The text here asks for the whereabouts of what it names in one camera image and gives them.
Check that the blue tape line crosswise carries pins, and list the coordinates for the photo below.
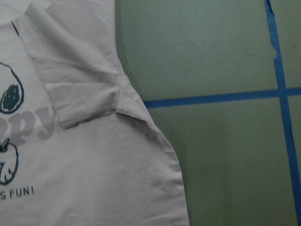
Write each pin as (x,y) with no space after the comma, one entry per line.
(211,98)

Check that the pink Snoopy t-shirt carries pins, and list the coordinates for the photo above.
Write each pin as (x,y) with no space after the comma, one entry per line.
(77,145)

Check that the blue tape line lengthwise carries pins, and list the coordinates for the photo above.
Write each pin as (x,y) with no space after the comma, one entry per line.
(285,110)

